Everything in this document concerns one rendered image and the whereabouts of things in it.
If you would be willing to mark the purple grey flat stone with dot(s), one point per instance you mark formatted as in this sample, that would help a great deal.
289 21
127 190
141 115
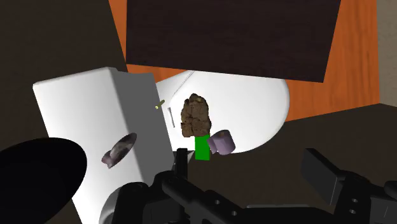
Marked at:
119 150

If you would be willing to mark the white toilet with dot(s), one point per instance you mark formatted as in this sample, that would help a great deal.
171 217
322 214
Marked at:
83 108

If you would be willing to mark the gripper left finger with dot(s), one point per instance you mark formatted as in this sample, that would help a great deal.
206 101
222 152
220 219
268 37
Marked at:
198 198

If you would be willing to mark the green block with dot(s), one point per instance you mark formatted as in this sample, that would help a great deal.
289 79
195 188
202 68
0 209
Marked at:
202 149

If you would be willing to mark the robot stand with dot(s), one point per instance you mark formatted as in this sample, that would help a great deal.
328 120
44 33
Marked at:
229 34

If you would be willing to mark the brown lumpy figure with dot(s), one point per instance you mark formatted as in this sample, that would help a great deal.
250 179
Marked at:
196 114

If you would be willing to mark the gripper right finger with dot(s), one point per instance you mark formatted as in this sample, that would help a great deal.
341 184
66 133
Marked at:
322 176

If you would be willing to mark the purple toilet paper roll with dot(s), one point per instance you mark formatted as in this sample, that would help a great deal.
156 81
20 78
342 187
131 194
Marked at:
224 143

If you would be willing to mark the black round object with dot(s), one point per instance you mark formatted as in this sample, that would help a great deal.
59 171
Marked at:
37 180

